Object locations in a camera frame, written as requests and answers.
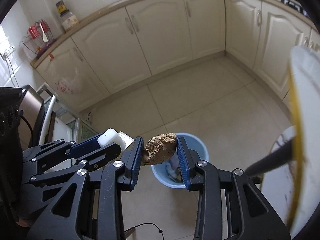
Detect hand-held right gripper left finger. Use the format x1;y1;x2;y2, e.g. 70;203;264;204
26;136;145;240

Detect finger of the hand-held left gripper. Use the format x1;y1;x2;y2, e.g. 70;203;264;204
30;144;122;182
24;134;100;163

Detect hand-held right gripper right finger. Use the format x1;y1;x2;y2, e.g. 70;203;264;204
176;135;292;240

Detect white rounded case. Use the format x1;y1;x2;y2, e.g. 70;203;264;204
97;128;125;153

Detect blue plastic bin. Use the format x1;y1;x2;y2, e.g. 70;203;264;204
151;133;209;189

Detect brown dried lump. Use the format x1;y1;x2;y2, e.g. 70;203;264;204
140;132;178;167

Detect silver appliance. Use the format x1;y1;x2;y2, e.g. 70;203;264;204
20;85;45;143

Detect black appliance with knobs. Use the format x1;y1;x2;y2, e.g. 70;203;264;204
0;87;24;155

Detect clear jar red label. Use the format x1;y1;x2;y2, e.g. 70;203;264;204
61;11;78;33

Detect cream base cabinets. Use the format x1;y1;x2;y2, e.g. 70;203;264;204
30;0;320;113

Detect yellow label sauce bottle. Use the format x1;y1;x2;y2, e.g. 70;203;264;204
55;0;68;15

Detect round marble side table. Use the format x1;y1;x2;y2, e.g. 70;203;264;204
245;44;320;233

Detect black gas stove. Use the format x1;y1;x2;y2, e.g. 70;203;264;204
280;0;309;17

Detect thin black cable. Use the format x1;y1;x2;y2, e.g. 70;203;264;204
125;224;164;240

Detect wire rack with red utensils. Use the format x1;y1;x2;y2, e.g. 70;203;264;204
21;19;57;59

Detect white wall socket with plug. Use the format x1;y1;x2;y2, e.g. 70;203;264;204
0;45;15;59

